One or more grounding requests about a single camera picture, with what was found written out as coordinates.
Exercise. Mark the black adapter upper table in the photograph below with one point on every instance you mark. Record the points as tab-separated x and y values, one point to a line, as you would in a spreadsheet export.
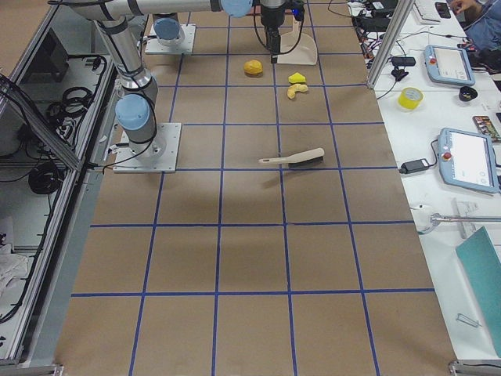
403	61

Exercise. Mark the white round lamp base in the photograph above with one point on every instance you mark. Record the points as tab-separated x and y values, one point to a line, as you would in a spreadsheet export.
425	218

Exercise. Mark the black webcam clamp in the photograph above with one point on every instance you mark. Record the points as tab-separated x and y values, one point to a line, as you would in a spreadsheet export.
399	73

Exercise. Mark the lower teach pendant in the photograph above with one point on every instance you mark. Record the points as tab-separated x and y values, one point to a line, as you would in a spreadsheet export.
467	160

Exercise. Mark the teal board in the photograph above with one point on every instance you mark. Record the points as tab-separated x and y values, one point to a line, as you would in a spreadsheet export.
482	266

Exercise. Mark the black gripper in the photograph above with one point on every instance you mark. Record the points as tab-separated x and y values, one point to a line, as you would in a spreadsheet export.
270	17

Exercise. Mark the beige hand brush black bristles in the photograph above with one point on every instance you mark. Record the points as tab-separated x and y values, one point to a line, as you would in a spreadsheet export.
297	160

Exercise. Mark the white keyboard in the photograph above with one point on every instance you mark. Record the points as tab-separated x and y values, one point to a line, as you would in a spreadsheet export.
425	12

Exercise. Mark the yellow tape roll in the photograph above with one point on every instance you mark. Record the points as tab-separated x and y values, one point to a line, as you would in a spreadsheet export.
410	98

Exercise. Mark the person in blue shirt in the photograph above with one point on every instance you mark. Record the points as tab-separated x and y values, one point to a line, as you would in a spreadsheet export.
483	22

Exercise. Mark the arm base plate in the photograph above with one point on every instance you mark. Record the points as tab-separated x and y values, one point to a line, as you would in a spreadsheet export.
161	155
180	46

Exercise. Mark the black power adapter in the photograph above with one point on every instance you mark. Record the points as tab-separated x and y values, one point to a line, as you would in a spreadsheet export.
414	166

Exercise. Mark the upper teach pendant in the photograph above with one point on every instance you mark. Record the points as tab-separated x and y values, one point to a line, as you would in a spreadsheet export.
448	65

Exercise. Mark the yellow sponge piece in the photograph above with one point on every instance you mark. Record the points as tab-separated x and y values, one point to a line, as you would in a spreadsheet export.
297	78

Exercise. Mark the black small bowl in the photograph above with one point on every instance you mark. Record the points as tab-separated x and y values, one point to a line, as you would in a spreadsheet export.
467	94

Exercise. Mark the aluminium frame post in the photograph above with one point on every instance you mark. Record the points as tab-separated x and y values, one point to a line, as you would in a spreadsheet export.
395	26

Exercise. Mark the beige plastic dustpan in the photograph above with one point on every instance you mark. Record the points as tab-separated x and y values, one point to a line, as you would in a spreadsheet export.
297	47

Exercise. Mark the teach pendant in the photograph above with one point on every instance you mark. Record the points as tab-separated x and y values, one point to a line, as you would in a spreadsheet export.
448	65
467	160

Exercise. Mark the pale yellow foam piece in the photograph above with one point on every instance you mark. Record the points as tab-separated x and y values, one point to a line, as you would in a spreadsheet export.
294	89

